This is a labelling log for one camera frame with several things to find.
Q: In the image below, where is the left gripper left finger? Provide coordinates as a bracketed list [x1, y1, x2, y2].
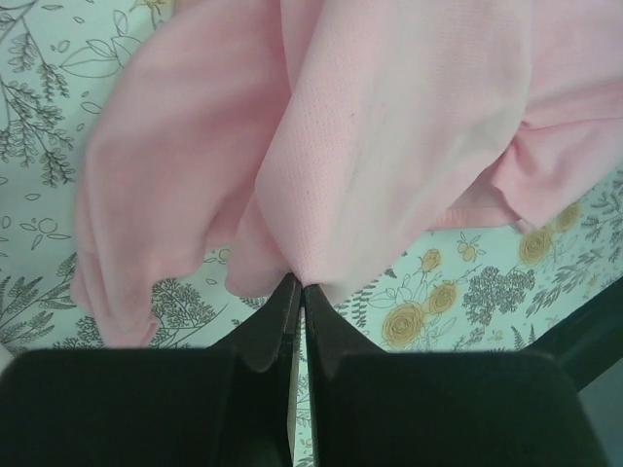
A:
[1, 274, 302, 466]

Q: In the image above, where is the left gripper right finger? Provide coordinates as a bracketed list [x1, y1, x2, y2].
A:
[304, 285, 607, 466]

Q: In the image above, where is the pink t shirt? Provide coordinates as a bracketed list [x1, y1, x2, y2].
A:
[70, 1, 622, 347]

